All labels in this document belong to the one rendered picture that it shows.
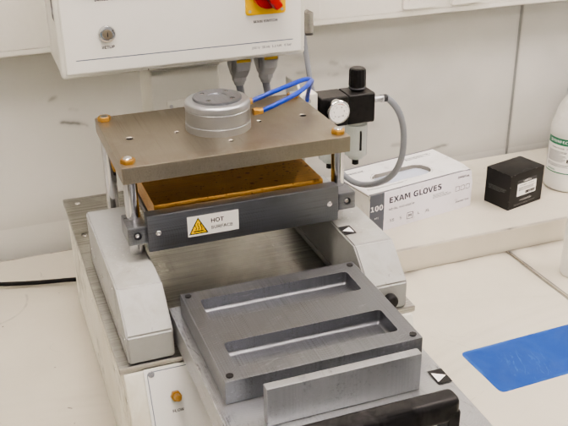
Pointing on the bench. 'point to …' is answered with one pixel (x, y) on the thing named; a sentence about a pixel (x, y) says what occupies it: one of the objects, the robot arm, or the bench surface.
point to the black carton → (514, 182)
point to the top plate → (219, 133)
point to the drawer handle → (405, 412)
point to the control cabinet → (174, 42)
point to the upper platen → (225, 184)
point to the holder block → (292, 327)
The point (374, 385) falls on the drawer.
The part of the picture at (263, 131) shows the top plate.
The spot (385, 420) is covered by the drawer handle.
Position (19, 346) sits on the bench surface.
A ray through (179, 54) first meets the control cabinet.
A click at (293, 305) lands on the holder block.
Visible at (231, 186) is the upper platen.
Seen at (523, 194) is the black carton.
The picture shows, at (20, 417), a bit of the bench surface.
